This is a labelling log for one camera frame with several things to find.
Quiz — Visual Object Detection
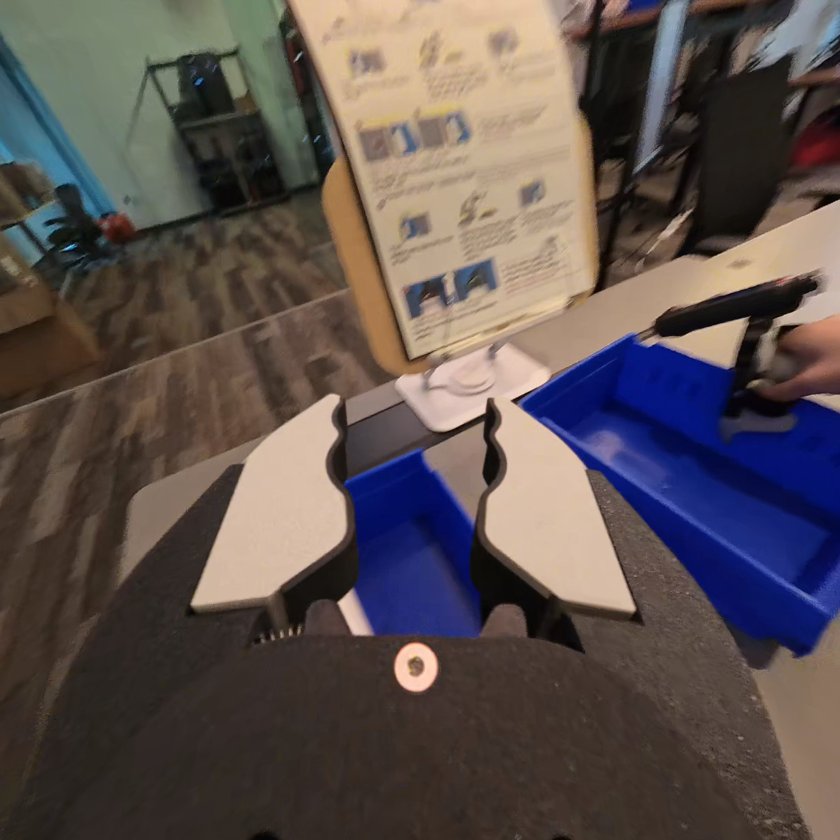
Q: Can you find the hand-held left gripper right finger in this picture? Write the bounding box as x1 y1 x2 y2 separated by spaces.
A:
470 397 637 621

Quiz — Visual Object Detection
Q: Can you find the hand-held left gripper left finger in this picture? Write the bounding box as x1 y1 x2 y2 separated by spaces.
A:
190 394 360 614

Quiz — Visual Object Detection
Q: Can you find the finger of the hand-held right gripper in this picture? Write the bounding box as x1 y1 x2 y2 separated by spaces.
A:
717 412 799 448

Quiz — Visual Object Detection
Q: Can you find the blue plastic bin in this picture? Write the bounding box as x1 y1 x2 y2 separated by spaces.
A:
518 333 840 657
344 448 483 639

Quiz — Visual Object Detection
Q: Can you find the black office chair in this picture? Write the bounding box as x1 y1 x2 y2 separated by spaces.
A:
682 72 795 257
46 184 106 271

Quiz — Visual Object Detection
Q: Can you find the framed grey board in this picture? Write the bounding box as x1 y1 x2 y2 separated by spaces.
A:
633 0 691 175

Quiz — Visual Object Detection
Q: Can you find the wooden display board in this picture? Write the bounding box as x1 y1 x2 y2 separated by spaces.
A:
322 112 601 375

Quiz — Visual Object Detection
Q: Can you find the wooden cabinet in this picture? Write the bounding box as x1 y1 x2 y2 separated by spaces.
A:
0 164 101 398

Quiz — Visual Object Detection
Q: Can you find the printed instruction sheet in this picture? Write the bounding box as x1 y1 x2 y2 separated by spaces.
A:
289 0 588 361

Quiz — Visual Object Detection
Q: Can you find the metal shelf rack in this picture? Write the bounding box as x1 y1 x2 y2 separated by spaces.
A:
128 46 290 217

